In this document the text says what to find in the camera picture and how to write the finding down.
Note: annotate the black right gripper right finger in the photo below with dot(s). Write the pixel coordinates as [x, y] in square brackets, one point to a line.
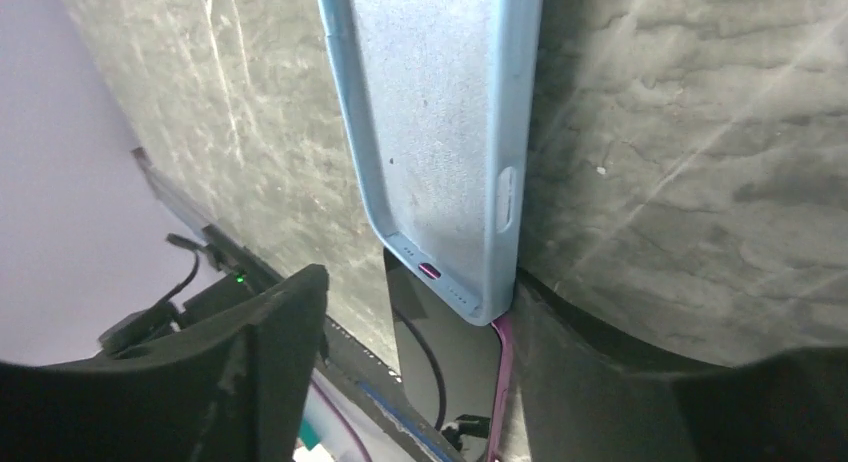
[591, 392]

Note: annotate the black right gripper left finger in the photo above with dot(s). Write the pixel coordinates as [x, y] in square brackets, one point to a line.
[229, 388]

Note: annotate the purple smartphone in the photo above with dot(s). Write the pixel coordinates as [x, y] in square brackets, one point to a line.
[454, 374]

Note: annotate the light blue phone case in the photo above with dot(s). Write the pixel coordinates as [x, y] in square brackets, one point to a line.
[436, 98]

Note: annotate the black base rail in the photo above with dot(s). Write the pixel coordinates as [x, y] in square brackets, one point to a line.
[376, 391]

